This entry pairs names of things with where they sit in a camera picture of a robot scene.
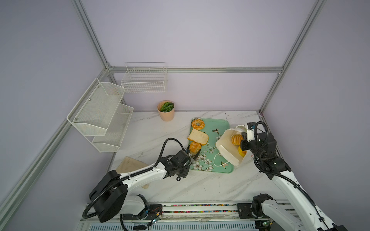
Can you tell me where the green floral tray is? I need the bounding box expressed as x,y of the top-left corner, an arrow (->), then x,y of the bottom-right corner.
190,117 -> 234,173

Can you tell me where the ridged yellow fake loaf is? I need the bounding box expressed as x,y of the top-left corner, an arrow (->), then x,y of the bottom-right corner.
231,134 -> 243,146

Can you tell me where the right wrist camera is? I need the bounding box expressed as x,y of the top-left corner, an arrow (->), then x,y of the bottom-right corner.
246,122 -> 257,141

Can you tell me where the fake toast slice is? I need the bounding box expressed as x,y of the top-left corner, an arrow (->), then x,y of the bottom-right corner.
188,129 -> 209,146

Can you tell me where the white paper bag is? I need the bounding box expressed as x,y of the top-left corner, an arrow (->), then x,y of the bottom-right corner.
215,125 -> 253,167

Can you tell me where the yellow fake bread roll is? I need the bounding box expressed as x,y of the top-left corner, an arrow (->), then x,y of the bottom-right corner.
188,142 -> 202,155

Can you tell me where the white wire basket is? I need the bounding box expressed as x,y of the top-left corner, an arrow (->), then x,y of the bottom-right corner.
121,62 -> 168,93

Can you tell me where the yellow ridged fake croissant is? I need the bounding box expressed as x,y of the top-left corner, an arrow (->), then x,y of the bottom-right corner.
238,146 -> 247,157

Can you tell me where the orange fake donut bread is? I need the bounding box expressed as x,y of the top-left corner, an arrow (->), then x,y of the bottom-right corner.
191,119 -> 205,131

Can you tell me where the white two-tier mesh shelf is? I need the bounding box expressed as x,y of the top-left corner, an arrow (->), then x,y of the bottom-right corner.
66,79 -> 134,153

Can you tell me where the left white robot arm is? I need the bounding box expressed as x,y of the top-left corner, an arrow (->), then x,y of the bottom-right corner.
82,145 -> 193,223

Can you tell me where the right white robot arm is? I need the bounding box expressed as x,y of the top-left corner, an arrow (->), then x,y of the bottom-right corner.
240,121 -> 346,231

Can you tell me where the potted green plant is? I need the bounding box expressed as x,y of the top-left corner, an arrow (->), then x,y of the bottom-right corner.
157,101 -> 175,122

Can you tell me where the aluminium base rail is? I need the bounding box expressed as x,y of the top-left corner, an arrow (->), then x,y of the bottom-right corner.
77,200 -> 319,223

